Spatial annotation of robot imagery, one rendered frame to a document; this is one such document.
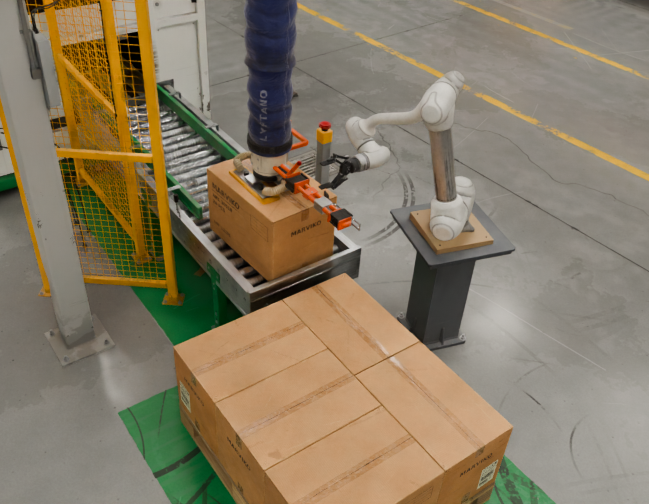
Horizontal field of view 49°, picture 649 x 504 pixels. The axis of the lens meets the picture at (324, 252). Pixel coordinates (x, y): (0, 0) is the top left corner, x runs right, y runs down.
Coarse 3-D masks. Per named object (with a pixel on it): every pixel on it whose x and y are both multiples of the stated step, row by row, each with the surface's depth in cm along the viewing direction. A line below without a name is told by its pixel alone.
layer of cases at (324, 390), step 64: (256, 320) 343; (320, 320) 345; (384, 320) 347; (192, 384) 321; (256, 384) 311; (320, 384) 313; (384, 384) 315; (448, 384) 317; (256, 448) 285; (320, 448) 287; (384, 448) 288; (448, 448) 290
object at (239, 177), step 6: (246, 168) 371; (234, 174) 366; (240, 174) 365; (246, 174) 362; (240, 180) 362; (246, 180) 361; (246, 186) 358; (252, 186) 357; (258, 186) 354; (264, 186) 358; (252, 192) 354; (258, 192) 353; (258, 198) 350; (264, 198) 350; (270, 198) 350; (276, 198) 352; (264, 204) 349
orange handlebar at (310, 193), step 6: (294, 132) 379; (300, 138) 375; (294, 144) 369; (300, 144) 370; (306, 144) 372; (276, 168) 350; (288, 168) 351; (282, 174) 346; (306, 186) 339; (306, 192) 334; (312, 192) 334; (306, 198) 334; (312, 198) 331; (324, 210) 325; (348, 222) 318
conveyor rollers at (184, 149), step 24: (144, 120) 494; (168, 120) 495; (144, 144) 473; (168, 144) 473; (192, 144) 473; (144, 168) 443; (168, 168) 450; (192, 168) 450; (168, 192) 426; (192, 192) 426; (192, 216) 412; (240, 264) 378
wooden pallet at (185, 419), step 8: (184, 416) 351; (184, 424) 357; (192, 424) 344; (192, 432) 349; (200, 440) 349; (200, 448) 346; (208, 448) 346; (208, 456) 342; (216, 456) 328; (216, 464) 339; (216, 472) 337; (224, 472) 336; (224, 480) 332; (232, 480) 319; (232, 488) 329; (488, 488) 325; (232, 496) 327; (240, 496) 316; (480, 496) 324; (488, 496) 331
